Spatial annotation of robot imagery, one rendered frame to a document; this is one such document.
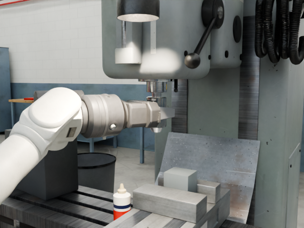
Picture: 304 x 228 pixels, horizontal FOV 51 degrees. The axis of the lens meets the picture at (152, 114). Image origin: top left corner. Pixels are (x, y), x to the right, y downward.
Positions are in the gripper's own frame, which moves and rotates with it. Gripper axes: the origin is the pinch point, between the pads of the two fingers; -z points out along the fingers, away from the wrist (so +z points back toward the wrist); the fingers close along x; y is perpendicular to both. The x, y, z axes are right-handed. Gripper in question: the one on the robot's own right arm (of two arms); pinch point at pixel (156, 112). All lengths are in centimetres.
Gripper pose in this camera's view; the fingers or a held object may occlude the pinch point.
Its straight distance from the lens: 74.2
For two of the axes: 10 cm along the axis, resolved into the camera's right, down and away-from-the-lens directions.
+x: -5.6, -0.9, 8.2
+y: -0.1, 9.9, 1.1
